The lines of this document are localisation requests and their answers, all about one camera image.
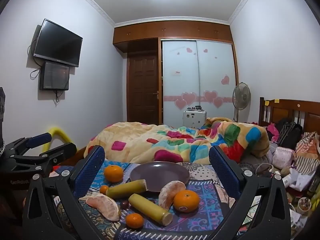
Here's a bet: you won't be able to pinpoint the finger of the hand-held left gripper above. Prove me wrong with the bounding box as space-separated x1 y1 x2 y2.
5 132 52 160
9 142 77 177

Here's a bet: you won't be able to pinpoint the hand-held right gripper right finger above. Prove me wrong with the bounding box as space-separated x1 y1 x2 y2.
209 145 292 240

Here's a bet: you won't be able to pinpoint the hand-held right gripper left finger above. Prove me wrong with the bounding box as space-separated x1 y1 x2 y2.
22 145 106 240

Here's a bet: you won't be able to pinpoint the peeled pomelo segment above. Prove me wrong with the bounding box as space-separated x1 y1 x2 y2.
79 195 121 222
159 180 187 210

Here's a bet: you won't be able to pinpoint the large orange with sticker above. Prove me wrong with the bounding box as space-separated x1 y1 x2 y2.
173 190 200 213

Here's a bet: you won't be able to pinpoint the purple plate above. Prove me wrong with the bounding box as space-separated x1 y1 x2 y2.
129 161 190 193

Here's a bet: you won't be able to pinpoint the dotted patchwork cloth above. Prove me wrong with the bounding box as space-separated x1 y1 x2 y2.
184 163 218 181

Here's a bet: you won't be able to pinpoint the yellow foam tube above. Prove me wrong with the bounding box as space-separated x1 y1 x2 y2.
40 126 73 153

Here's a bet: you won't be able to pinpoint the grey printed pillow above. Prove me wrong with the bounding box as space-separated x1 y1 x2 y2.
239 152 273 167

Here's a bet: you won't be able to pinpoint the blue patterned bedsheet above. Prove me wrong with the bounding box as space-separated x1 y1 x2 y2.
50 161 240 240

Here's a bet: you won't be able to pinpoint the white hard case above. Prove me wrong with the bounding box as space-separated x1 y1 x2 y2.
182 106 208 129

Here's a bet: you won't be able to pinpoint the pink garment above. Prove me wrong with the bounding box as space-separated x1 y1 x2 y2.
266 122 279 143

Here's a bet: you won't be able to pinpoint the pink quilted pouch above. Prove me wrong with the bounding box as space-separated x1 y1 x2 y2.
274 147 295 169

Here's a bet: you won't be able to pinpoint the colourful checked blanket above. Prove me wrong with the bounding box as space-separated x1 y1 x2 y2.
84 117 270 166

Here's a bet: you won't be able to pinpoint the pink heart stickers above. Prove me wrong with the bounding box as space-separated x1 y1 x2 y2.
164 46 231 110

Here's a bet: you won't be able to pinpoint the standing electric fan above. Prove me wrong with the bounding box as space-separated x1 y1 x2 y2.
232 82 251 123

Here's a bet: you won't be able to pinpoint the black backpack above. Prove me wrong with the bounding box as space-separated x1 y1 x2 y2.
276 121 303 151

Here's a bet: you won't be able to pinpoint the wooden bed headboard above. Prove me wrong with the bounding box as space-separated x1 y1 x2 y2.
259 97 320 136

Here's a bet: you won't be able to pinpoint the striped cloth bag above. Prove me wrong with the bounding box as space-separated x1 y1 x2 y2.
295 131 320 178

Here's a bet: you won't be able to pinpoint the wooden wardrobe with glass doors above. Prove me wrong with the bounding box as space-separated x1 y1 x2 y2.
113 20 238 126

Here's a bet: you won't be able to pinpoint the round food bowl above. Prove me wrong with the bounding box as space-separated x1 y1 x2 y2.
297 197 312 214

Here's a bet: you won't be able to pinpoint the brown wooden door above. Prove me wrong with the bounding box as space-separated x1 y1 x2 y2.
127 55 159 124

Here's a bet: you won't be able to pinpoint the wooden bed side rail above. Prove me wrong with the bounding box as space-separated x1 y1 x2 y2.
59 146 88 167

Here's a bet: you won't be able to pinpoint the small black wall monitor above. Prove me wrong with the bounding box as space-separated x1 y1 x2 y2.
39 61 70 91

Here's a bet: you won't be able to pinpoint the black monitor cable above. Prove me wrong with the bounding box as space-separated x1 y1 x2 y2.
30 67 42 80

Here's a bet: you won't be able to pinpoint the black wall television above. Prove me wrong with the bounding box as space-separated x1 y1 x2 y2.
33 18 83 68

